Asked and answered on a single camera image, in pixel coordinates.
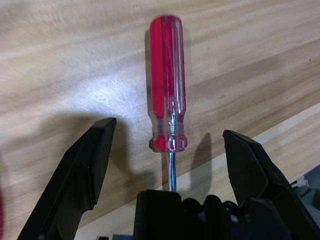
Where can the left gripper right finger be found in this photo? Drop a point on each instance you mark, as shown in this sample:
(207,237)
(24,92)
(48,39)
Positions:
(255,170)

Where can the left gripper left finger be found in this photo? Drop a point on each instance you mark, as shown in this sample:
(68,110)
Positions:
(75,180)

